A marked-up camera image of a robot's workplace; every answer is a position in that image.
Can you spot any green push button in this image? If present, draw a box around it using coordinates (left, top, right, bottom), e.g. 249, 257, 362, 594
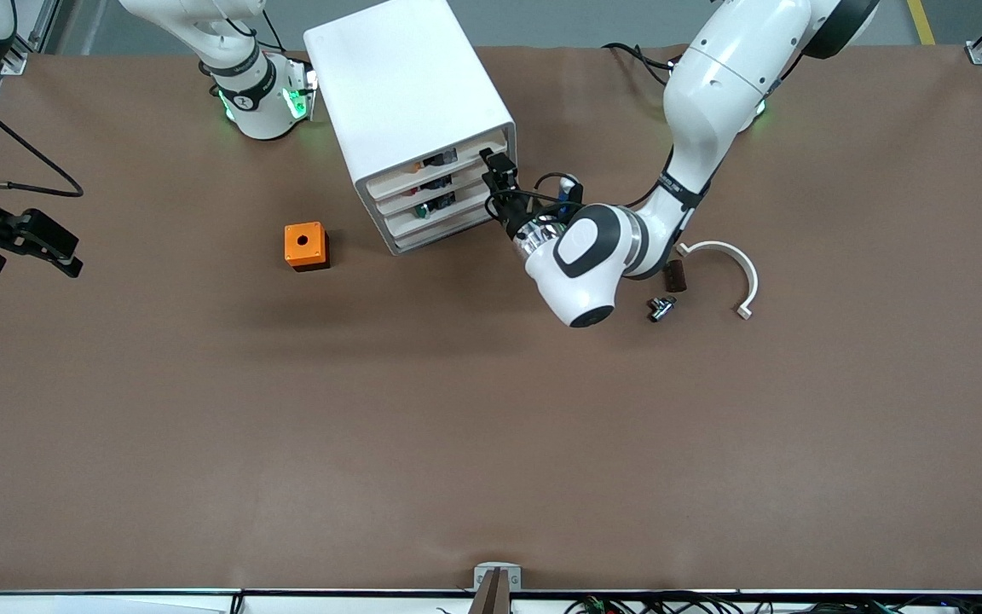
411, 193, 458, 219

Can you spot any green lit base box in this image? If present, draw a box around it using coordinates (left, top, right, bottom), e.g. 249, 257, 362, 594
285, 64, 319, 119

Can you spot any white curved clamp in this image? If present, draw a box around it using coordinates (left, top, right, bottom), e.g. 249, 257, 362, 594
676, 241, 759, 321

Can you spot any brown pole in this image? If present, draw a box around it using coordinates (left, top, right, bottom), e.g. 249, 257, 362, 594
468, 569, 511, 614

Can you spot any black base cable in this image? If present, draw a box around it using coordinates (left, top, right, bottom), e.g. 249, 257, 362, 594
600, 41, 681, 86

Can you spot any orange button enclosure box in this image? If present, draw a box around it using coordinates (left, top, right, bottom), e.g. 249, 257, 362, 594
284, 222, 330, 272

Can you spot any grey metal bracket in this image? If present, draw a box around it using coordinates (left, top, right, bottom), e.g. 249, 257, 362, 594
474, 563, 523, 592

